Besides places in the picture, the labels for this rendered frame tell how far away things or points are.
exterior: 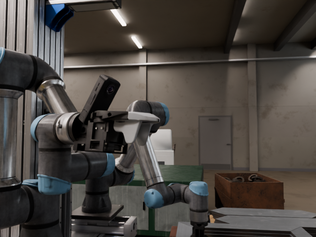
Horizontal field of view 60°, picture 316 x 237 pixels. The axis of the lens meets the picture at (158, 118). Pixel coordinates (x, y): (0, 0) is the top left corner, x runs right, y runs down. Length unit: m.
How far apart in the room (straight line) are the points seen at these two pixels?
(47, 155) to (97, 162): 0.14
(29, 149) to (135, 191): 2.69
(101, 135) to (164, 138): 6.00
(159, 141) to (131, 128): 6.01
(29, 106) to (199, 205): 0.78
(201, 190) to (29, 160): 0.69
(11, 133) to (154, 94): 10.77
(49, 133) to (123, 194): 3.18
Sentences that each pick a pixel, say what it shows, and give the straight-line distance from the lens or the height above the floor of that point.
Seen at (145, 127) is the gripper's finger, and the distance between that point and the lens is 0.54.
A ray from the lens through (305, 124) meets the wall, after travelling 11.92.
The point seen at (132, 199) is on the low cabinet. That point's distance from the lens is 3.79.
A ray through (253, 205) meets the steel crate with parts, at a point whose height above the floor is 0.38.
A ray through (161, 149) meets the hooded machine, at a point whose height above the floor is 1.06.
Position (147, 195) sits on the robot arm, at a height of 1.18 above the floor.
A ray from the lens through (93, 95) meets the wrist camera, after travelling 0.59.
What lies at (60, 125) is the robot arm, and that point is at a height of 1.44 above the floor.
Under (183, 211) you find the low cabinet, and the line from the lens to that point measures 3.71.
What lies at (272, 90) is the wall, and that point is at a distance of 11.71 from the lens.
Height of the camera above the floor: 1.42
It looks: 3 degrees up
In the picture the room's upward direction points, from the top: straight up
